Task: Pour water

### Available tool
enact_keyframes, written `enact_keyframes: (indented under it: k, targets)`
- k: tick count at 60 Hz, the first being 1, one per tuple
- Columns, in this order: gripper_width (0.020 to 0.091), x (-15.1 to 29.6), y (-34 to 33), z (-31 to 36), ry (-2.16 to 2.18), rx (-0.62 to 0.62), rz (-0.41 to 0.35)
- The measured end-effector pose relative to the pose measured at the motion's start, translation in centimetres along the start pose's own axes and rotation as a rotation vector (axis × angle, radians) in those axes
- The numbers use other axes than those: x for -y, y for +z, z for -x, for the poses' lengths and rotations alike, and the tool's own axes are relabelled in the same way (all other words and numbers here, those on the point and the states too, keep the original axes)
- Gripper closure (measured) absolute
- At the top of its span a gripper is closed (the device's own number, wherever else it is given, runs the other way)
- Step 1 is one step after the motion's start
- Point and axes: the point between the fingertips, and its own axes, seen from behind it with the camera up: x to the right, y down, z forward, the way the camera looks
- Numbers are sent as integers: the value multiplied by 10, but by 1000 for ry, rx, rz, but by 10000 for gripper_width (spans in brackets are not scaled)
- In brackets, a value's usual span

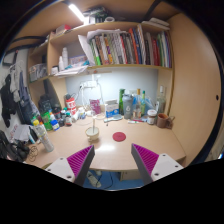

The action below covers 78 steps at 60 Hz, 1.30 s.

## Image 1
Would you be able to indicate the white hanging socks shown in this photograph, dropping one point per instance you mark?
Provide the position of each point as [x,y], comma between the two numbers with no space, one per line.
[14,81]

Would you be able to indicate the white-lidded brown jar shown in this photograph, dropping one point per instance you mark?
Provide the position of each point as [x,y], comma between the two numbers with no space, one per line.
[151,117]

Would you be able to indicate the black over-ear headphones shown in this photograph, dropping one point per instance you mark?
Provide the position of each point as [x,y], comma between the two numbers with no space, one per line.
[18,150]

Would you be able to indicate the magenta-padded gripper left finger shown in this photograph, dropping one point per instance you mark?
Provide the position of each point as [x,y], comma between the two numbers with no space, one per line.
[79,160]

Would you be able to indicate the brown mug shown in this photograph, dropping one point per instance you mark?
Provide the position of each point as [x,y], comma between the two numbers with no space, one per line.
[162,120]

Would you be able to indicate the wooden shelf unit with books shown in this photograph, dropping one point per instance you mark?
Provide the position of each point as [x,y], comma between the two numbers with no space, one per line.
[113,50]

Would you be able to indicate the blue plastic bag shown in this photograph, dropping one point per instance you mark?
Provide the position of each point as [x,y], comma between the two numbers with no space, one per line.
[150,105]

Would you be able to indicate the clear bottle with gold cap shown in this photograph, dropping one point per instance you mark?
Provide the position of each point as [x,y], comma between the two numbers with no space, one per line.
[137,106]

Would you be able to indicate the tall green bottle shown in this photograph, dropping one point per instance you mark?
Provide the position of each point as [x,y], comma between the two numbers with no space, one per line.
[121,101]

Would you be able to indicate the blue-grey hanging garment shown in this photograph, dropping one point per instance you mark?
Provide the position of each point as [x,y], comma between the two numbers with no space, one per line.
[25,96]

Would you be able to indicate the blue and white box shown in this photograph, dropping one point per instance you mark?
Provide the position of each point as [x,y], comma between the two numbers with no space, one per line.
[112,109]

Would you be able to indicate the grey shaker bottle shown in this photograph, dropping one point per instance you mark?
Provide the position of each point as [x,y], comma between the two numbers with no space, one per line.
[127,107]

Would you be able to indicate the pale stirring stick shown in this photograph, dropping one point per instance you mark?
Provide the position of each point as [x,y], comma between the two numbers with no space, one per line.
[93,122]

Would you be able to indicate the ceiling light tube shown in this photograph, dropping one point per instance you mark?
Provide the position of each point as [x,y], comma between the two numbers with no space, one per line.
[76,12]

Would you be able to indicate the magenta pouch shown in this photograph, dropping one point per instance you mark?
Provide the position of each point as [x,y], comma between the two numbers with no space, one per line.
[95,106]

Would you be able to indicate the white wall power strip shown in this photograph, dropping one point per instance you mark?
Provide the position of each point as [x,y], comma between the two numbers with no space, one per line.
[88,84]

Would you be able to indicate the dark green-capped supplement bottle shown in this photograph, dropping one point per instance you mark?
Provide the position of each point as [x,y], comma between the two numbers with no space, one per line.
[68,119]

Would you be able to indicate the red and white canister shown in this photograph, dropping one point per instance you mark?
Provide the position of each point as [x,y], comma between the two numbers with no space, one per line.
[71,105]

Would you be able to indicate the white crumpled paper sheet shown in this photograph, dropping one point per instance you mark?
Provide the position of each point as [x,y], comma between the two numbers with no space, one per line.
[21,132]

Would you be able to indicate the cream ceramic mug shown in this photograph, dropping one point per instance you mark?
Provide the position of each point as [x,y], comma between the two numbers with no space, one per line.
[92,134]

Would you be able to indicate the large black jar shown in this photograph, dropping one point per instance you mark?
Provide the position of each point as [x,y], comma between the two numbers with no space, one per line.
[45,104]

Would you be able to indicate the green plastic bottle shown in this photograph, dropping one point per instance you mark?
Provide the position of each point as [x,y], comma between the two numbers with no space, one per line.
[47,121]

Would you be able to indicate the clear glass bottle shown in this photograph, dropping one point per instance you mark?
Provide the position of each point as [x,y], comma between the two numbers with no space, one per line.
[161,101]

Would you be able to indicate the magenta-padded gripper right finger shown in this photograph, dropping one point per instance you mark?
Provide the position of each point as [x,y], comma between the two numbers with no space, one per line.
[146,158]

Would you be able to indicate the black hanging garment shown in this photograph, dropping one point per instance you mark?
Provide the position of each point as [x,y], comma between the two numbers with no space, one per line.
[7,100]

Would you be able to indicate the flat round red coaster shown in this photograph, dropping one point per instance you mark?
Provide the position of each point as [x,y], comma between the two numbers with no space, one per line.
[119,136]

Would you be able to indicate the white bottle with blue label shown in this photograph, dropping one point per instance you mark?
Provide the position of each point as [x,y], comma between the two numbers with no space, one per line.
[55,124]

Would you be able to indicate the white and green tube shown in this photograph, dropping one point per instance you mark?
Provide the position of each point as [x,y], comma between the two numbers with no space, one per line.
[133,122]

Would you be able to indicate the white blue-labelled pill bottle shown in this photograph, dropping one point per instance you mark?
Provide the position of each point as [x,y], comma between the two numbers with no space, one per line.
[81,113]

